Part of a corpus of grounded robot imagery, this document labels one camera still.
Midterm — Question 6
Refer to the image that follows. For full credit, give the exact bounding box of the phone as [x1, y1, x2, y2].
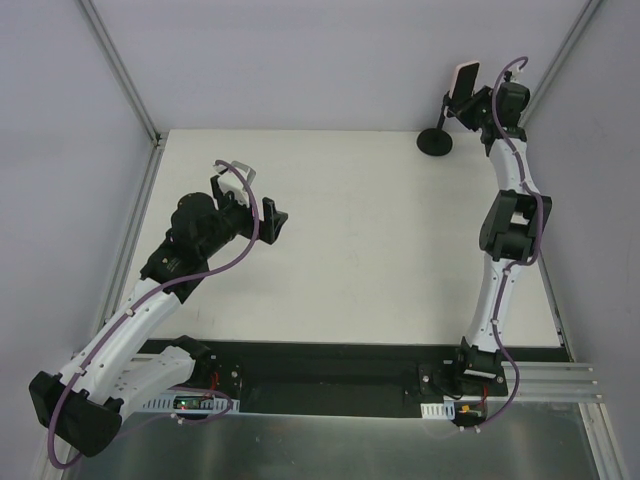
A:
[449, 61, 480, 105]

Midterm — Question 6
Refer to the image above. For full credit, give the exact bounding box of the black phone stand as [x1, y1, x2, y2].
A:
[416, 91, 460, 157]

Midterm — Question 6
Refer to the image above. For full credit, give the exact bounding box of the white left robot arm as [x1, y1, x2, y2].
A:
[29, 170, 288, 468]

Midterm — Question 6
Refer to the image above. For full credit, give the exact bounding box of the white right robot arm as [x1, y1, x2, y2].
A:
[443, 81, 552, 400]

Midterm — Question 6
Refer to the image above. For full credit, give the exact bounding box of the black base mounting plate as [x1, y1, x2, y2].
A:
[134, 338, 516, 416]

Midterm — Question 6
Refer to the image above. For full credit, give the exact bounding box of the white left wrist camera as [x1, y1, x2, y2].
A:
[214, 160, 256, 207]

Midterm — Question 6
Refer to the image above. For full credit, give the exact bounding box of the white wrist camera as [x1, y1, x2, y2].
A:
[214, 160, 256, 207]
[503, 67, 522, 83]

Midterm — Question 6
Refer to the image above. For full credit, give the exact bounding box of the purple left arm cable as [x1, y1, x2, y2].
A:
[44, 160, 261, 470]

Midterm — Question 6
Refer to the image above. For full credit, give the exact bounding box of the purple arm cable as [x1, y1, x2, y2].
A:
[449, 56, 546, 434]
[44, 160, 261, 470]

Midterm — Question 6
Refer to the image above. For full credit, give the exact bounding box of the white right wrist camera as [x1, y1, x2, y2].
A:
[503, 67, 522, 83]

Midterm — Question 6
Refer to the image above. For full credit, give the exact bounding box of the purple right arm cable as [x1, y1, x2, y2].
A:
[449, 56, 546, 434]

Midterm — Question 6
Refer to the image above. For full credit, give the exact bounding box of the aluminium frame post left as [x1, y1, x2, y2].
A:
[74, 0, 166, 146]

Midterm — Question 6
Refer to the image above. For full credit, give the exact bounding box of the aluminium frame post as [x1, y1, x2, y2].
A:
[519, 0, 606, 128]
[74, 0, 166, 146]

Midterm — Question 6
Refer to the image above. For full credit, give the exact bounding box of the aluminium frame post right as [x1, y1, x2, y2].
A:
[519, 0, 606, 128]

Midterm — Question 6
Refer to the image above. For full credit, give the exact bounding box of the white left cable duct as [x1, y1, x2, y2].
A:
[138, 393, 240, 415]

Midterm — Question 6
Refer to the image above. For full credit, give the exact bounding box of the white cable duct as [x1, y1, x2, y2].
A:
[420, 401, 456, 421]
[138, 393, 240, 415]

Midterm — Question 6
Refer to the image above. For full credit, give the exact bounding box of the white right cable duct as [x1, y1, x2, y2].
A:
[420, 401, 456, 421]

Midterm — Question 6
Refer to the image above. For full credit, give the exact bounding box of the aluminium table rail right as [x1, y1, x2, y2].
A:
[504, 149, 621, 480]

